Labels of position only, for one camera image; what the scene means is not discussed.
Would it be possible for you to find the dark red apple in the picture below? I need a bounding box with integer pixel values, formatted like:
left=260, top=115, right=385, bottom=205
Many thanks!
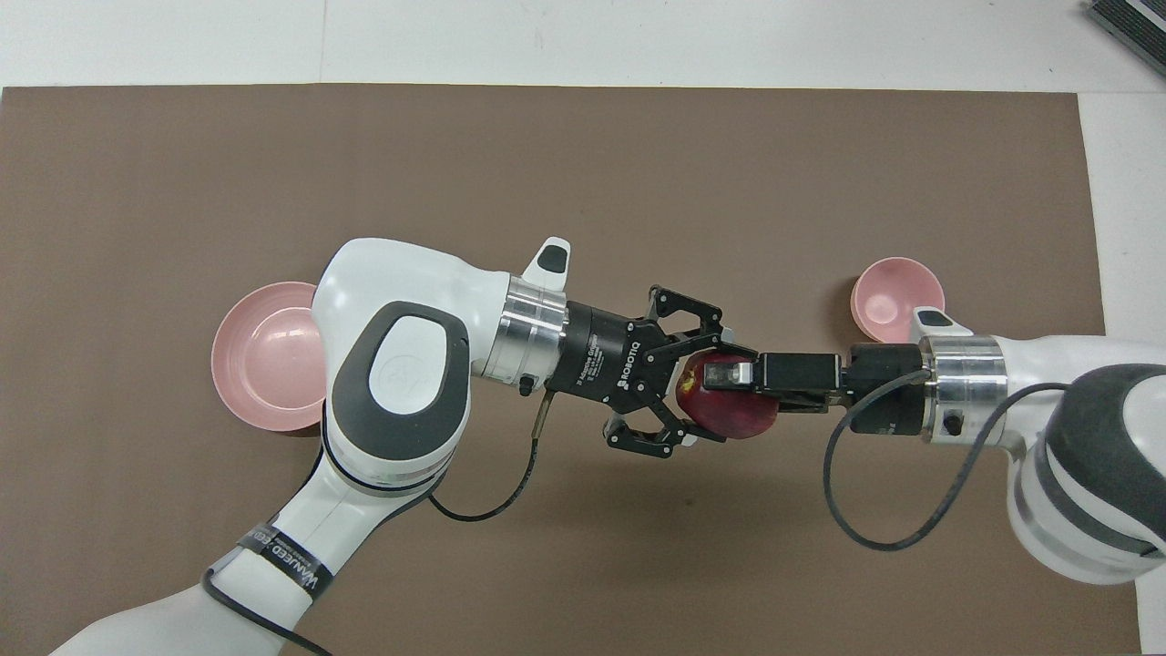
left=675, top=351, right=781, bottom=441

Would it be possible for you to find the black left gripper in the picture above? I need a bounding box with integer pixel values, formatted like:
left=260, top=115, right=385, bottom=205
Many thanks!
left=549, top=284, right=759, bottom=457

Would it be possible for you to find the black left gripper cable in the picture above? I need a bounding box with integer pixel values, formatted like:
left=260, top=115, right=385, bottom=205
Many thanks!
left=200, top=392, right=553, bottom=656

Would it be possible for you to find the dark grey ribbed device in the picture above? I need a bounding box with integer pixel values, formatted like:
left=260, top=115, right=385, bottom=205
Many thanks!
left=1086, top=0, right=1166, bottom=79

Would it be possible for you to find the pink small bowl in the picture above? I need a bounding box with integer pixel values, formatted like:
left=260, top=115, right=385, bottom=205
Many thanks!
left=851, top=257, right=946, bottom=346

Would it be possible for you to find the black velcro cable strap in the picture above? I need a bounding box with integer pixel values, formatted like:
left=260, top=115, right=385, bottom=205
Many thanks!
left=238, top=520, right=332, bottom=599

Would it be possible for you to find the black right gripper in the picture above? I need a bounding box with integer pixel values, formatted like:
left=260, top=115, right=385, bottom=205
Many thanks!
left=702, top=341, right=932, bottom=435

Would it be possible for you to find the pink round plate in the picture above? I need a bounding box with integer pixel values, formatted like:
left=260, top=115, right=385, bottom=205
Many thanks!
left=211, top=281, right=330, bottom=434

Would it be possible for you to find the brown table mat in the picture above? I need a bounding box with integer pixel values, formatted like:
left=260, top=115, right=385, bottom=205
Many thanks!
left=0, top=84, right=1141, bottom=656

